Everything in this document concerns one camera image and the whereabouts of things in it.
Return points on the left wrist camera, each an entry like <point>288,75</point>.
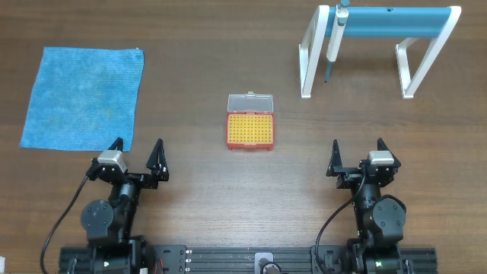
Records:
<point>112,159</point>

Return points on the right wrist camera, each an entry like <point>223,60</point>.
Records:
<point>380,157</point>

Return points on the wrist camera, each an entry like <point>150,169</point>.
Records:
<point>112,159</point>
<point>380,157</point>

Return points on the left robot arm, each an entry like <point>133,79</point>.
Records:
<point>110,224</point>

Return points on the mounting rail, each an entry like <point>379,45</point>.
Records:
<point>228,259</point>

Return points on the white and blue stand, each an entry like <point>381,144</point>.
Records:
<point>388,23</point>

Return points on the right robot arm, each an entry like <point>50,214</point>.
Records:
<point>384,220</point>

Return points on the red and yellow tip box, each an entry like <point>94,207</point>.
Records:
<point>250,129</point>

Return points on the blue cloth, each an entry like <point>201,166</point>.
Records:
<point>81,99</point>

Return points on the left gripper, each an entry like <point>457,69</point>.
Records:
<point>150,180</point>

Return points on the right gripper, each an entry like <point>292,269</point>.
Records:
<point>374,174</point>

